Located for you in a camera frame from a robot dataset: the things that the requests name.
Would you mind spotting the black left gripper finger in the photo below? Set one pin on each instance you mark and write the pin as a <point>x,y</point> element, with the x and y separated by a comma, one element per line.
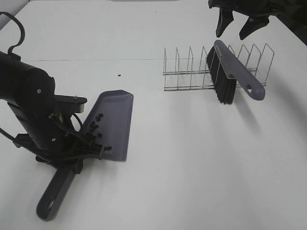
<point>87,149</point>
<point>76,165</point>

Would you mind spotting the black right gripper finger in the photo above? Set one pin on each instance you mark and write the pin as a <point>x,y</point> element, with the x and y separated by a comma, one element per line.
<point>225,18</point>
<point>253,24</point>

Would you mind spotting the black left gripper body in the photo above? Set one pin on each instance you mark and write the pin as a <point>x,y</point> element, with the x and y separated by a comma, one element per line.
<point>49,137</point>

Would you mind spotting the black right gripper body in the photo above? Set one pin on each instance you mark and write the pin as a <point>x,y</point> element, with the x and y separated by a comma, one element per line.
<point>261,6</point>

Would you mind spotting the coffee bean pile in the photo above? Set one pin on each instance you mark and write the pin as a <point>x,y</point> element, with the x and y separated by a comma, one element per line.
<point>95,131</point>

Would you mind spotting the purple plastic dustpan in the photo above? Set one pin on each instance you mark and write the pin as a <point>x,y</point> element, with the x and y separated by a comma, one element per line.
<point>117,109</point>

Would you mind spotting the purple brush black bristles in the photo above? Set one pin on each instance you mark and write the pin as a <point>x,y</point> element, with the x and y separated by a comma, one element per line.
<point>227,71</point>

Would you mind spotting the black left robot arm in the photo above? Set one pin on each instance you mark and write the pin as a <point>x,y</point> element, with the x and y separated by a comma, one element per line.
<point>29,87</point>

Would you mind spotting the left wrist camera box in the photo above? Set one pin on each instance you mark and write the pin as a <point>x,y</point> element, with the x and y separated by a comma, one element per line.
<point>70,104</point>

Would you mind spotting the metal wire rack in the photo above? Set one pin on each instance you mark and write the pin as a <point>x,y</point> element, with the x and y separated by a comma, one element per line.
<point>192,73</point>

